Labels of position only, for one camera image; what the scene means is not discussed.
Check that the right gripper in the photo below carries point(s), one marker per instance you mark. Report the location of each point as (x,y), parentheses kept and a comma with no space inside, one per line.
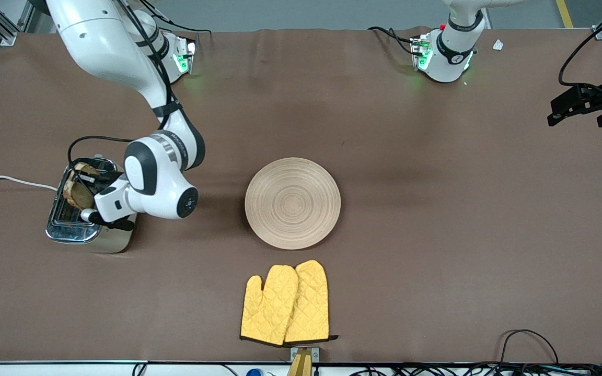
(106,183)

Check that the slice of brown-crust bread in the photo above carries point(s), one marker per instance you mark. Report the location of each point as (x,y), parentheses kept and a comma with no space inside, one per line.
(77,194)

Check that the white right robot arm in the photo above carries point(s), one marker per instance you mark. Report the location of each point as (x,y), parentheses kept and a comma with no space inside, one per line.
(102,42)

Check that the silver two-slot toaster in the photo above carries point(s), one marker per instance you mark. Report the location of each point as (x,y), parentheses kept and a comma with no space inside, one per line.
(71,230)

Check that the round light wooden plate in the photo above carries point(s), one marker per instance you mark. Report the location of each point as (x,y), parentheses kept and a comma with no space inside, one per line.
(293,203)

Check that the small white paper scrap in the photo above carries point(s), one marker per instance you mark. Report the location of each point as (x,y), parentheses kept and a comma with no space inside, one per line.
(498,45)

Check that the brown table cover sheet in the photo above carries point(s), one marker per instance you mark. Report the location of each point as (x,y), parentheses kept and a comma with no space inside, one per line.
(437,209)

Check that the yellow oven mitt with thumb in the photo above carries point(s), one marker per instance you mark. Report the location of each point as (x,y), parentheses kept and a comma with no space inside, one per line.
(267,308)

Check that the yellow quilted oven mitt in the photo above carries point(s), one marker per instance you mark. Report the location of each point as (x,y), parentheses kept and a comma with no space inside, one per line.
(311,303)

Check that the metal table edge bracket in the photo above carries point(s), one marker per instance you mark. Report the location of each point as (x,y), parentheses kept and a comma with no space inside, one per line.
(314,353)

